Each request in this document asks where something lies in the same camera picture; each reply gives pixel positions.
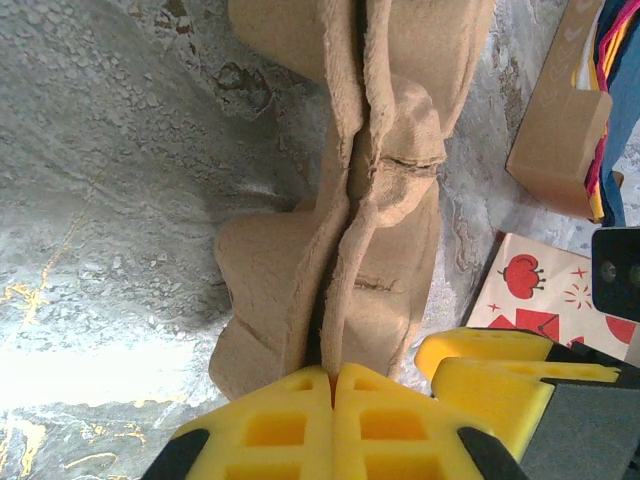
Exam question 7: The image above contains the red printed paper bag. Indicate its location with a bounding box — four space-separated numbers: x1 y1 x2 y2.
462 232 640 361

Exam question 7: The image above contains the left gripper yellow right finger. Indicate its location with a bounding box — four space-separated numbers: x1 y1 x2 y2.
333 362 530 480

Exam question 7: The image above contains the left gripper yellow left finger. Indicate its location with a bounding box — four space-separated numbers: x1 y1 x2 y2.
141 364 335 480

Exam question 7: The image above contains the colourful paper napkin stack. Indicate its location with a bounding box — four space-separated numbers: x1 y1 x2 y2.
572 0 640 229

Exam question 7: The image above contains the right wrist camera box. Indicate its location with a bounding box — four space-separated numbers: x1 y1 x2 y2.
591 227 640 321

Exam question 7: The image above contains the kraft cardboard napkin box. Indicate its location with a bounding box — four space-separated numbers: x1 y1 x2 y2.
505 0 626 224

